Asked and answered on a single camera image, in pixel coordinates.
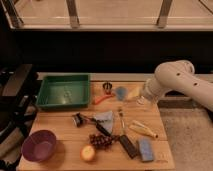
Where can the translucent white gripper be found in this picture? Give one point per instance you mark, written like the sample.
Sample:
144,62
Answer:
145,96

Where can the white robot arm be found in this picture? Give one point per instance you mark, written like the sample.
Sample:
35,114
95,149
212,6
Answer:
175,76

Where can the blue plastic cup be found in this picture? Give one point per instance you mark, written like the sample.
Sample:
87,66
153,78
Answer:
121,93

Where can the yellow banana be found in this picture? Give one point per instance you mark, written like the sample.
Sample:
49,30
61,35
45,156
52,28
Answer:
142,129

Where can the grey blue cloth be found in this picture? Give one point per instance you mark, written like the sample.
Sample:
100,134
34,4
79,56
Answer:
106,119

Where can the blue sponge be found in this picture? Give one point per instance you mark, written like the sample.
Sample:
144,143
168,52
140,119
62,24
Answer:
145,150

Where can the black rectangular block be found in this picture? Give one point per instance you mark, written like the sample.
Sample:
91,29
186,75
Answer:
128,146

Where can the dark grape bunch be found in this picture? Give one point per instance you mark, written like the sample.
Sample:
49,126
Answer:
100,141

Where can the yellow red apple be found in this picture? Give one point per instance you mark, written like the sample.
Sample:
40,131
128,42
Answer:
87,153

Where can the green plastic tray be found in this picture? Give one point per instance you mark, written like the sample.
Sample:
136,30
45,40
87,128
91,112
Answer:
65,91

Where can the purple bowl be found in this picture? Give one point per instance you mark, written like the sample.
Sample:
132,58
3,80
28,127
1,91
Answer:
39,146

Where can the black chair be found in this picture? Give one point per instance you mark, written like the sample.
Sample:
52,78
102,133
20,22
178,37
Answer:
17,94

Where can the orange handled tool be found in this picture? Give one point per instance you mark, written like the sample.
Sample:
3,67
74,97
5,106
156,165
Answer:
102,98

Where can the black handled kitchen tool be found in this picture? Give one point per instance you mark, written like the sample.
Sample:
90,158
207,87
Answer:
80,119

